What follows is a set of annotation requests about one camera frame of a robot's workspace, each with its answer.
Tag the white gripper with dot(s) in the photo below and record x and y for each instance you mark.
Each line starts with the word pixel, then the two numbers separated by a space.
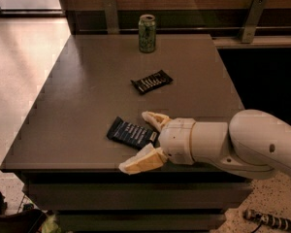
pixel 176 140

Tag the blue rxbar blueberry bar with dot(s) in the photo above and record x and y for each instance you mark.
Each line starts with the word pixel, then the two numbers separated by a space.
pixel 131 134

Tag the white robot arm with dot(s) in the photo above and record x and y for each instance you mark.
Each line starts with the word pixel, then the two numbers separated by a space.
pixel 253 144

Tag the green soda can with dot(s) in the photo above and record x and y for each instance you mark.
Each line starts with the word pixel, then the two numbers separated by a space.
pixel 147 33

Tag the black snack bar wrapper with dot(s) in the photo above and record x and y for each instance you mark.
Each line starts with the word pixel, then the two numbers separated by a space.
pixel 151 82

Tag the grey drawer cabinet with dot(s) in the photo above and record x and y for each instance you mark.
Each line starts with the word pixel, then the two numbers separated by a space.
pixel 155 202

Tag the black striped cylinder tool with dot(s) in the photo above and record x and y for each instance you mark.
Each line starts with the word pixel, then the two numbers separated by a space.
pixel 274 222

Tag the dark chair seat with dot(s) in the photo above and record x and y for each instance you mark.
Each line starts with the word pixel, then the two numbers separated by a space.
pixel 29 221

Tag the left metal bracket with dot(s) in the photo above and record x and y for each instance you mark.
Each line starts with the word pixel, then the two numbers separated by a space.
pixel 111 16

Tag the metal bracket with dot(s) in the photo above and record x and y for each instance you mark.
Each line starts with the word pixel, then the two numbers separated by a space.
pixel 111 16
pixel 252 19

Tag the right metal bracket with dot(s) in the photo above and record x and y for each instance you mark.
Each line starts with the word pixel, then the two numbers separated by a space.
pixel 252 19

